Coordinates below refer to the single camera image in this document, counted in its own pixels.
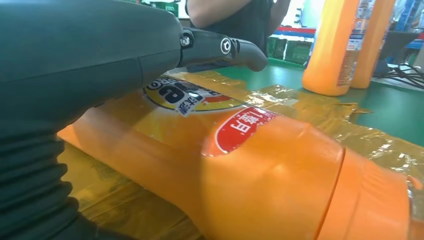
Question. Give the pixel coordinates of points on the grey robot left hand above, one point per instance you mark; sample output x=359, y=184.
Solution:
x=82, y=49

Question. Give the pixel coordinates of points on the person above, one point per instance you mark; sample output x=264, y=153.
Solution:
x=245, y=30

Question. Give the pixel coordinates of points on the green plastic crate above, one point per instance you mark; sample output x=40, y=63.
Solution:
x=294, y=51

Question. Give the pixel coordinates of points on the yellow plastic sheet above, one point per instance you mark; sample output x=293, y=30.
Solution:
x=364, y=139

